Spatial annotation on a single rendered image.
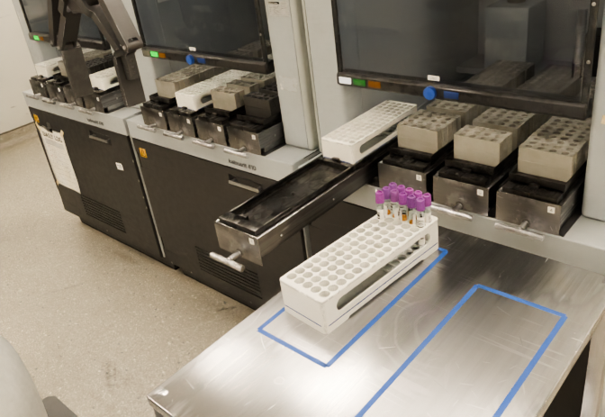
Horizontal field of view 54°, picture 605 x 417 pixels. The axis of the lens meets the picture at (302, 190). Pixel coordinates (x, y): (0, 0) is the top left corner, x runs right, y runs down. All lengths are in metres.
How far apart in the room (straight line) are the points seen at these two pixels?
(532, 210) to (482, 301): 0.37
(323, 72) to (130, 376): 1.25
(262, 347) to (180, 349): 1.34
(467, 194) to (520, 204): 0.12
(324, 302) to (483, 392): 0.25
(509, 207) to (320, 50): 0.63
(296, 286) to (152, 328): 1.50
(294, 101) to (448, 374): 1.03
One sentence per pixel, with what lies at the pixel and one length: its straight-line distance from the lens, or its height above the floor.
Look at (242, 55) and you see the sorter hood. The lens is 1.77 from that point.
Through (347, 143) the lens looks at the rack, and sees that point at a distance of 1.43.
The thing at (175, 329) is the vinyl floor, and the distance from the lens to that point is 2.35.
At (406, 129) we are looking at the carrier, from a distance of 1.46.
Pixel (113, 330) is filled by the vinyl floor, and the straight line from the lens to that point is 2.45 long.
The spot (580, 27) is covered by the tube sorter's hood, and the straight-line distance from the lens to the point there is 1.22.
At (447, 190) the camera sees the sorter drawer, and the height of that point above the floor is 0.78.
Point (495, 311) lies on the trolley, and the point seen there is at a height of 0.82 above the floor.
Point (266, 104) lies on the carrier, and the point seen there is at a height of 0.87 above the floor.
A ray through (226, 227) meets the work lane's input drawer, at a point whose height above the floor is 0.80.
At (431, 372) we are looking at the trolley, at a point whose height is 0.82.
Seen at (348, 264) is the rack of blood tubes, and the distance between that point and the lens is 0.97.
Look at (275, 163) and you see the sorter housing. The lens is 1.71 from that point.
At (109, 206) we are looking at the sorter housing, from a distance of 2.76.
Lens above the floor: 1.44
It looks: 28 degrees down
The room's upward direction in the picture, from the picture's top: 8 degrees counter-clockwise
